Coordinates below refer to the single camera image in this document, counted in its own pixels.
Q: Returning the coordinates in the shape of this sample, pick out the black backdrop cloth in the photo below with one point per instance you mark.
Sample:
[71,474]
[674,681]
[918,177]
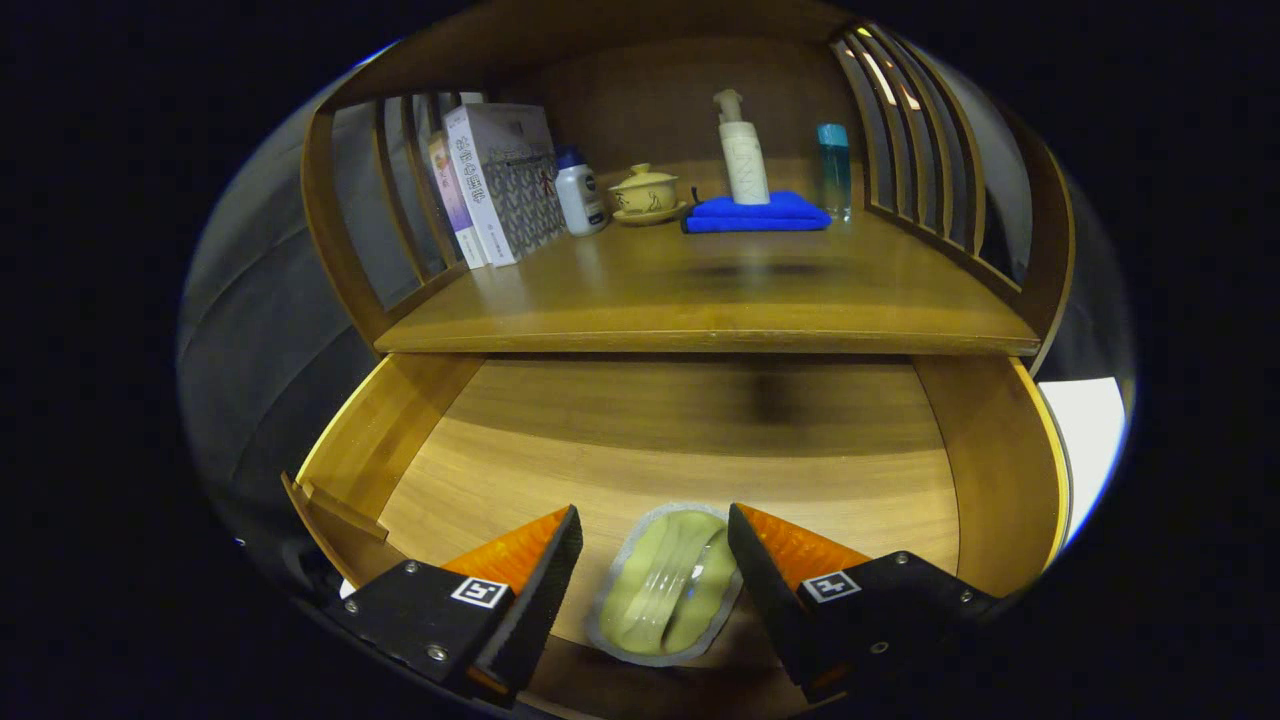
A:
[260,350]

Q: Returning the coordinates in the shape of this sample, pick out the brown wooden countertop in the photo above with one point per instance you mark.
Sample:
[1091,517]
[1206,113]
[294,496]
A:
[720,290]

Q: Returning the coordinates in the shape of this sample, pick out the thick white book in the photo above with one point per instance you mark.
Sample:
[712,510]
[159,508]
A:
[505,180]

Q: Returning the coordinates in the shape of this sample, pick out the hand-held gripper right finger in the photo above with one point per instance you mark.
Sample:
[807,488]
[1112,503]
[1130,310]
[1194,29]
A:
[775,600]

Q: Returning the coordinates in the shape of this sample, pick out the thin pink book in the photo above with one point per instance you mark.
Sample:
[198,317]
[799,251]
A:
[452,200]

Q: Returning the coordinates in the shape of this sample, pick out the brown wooden drawer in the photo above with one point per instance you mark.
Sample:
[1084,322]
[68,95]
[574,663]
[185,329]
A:
[680,450]

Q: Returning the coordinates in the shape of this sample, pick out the clear blue bottle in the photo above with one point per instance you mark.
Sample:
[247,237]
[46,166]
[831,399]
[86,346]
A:
[833,175]

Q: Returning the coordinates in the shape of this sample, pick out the green scrub brush grey sponge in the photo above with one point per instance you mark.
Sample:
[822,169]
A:
[665,590]

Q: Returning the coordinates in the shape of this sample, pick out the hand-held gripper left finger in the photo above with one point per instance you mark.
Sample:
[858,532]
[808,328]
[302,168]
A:
[535,600]

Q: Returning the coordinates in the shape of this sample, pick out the blue folded cloth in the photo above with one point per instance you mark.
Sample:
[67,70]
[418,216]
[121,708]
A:
[755,212]

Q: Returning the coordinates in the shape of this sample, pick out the white pump bottle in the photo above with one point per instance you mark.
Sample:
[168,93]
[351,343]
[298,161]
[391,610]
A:
[745,165]

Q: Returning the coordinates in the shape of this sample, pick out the white bottle blue cap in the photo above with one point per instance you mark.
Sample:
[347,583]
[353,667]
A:
[580,200]

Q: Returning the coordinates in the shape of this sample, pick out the yellow lidded ceramic teacup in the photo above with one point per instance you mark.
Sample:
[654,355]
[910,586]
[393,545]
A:
[645,192]

